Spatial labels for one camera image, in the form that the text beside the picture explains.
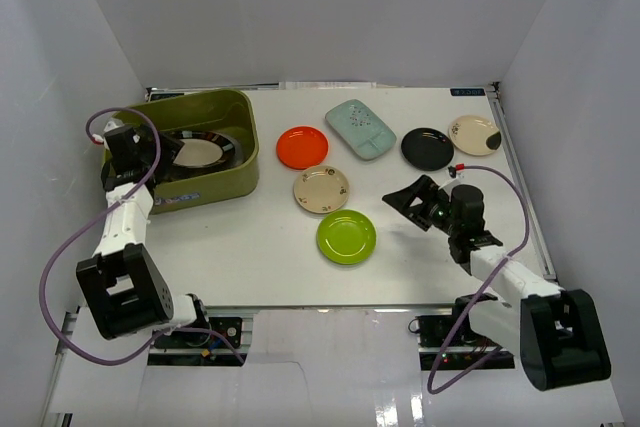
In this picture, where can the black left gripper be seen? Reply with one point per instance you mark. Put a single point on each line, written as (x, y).
(151, 145)

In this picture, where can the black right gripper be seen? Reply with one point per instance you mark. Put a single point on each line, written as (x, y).
(426, 190)

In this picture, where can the large black rimmed beige plate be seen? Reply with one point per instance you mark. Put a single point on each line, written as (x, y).
(204, 152)

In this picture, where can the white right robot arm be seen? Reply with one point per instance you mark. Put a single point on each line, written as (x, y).
(555, 333)

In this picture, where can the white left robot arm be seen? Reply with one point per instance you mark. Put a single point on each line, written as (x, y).
(122, 285)

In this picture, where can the olive green plastic bin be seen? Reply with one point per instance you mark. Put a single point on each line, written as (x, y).
(226, 111)

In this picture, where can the black round plate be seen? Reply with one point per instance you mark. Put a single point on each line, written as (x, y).
(427, 149)

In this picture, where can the lime green round plate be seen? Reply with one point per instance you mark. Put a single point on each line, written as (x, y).
(346, 237)

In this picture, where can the cream plate with black spot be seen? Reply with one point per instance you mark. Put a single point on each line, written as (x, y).
(475, 135)

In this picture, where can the light blue oblong dish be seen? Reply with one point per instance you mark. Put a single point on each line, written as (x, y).
(361, 129)

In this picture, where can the beige plate with characters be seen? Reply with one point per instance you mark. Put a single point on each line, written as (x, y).
(321, 189)

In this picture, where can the blue label sticker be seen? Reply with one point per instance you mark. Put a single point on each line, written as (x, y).
(467, 92)

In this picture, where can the orange round plate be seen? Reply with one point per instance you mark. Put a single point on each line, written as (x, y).
(302, 147)

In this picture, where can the papers at table back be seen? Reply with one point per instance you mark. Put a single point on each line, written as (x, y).
(326, 85)

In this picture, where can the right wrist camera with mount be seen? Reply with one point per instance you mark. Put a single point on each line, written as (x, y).
(456, 172)

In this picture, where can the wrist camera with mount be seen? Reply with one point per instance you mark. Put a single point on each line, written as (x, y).
(456, 172)
(112, 124)

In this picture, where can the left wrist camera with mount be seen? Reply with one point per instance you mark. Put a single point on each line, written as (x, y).
(112, 124)

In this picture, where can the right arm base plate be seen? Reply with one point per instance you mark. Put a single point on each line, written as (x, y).
(465, 348)

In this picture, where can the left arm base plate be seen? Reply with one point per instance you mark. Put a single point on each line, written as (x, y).
(224, 348)

